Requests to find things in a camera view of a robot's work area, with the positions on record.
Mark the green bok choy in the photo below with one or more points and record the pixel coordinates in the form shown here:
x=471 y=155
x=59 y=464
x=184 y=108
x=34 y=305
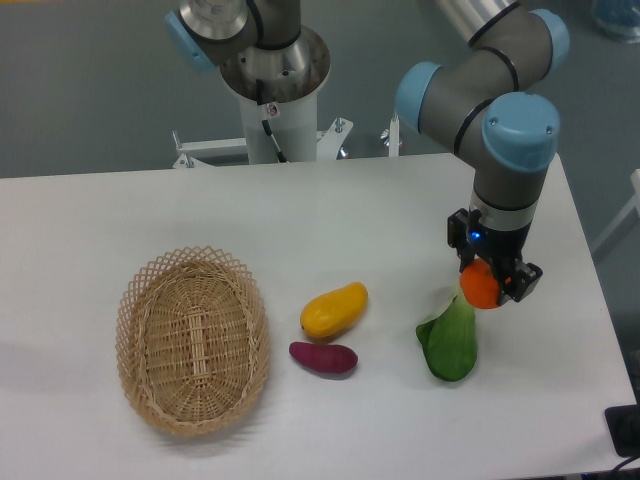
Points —
x=449 y=339

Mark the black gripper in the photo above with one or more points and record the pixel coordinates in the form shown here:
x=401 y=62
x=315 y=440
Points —
x=501 y=249

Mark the yellow mango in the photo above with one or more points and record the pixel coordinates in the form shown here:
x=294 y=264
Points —
x=334 y=312

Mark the blue bag in background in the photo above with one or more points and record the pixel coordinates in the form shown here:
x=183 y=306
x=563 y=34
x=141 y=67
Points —
x=617 y=18

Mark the white frame at right edge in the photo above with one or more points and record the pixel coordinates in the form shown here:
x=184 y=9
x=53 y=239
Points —
x=621 y=224

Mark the purple sweet potato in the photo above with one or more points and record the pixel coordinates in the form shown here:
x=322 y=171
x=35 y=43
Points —
x=335 y=360

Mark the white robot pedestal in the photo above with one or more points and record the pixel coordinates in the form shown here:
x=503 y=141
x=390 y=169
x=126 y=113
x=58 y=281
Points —
x=276 y=91

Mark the orange fruit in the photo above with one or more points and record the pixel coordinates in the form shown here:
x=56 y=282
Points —
x=479 y=286

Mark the woven wicker basket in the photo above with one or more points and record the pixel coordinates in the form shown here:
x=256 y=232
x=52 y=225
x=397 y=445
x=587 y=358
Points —
x=192 y=342

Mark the black device at table edge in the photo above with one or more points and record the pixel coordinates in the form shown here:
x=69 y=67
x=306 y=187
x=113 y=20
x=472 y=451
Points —
x=623 y=425

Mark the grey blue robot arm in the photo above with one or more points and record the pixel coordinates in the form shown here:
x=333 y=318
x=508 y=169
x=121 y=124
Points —
x=481 y=111

